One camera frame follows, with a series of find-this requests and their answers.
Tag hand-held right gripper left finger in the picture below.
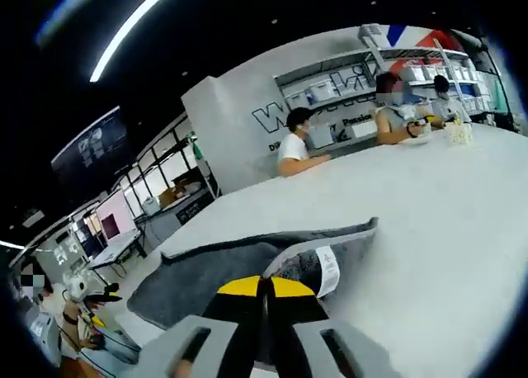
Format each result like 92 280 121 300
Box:
131 274 266 378

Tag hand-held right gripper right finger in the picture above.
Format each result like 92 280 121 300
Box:
263 276 399 378

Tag dark grey towel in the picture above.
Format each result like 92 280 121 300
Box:
126 216 380 330

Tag person's left hand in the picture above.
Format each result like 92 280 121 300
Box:
64 301 104 350

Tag white side desk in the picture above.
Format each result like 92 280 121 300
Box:
87 228 149 276

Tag grey counter cabinet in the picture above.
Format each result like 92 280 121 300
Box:
141 182 219 248

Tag white table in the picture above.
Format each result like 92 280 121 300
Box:
121 123 528 378

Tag metal storage shelf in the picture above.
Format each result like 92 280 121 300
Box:
273 24 503 149

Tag small cup with pattern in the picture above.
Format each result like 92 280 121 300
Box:
446 120 474 147

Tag ceiling light strip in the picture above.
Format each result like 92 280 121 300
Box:
88 0 183 83

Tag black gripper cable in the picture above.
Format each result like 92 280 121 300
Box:
56 323 139 367

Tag dark wall screen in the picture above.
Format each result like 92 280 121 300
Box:
50 105 134 190

